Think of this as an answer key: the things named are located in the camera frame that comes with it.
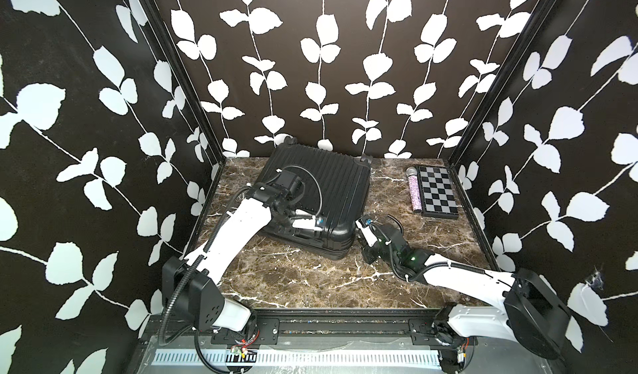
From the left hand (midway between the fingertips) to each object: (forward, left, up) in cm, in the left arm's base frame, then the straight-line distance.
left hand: (296, 218), depth 80 cm
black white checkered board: (+17, -59, -14) cm, 62 cm away
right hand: (-3, -21, -7) cm, 22 cm away
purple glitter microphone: (+29, -51, -13) cm, 60 cm away
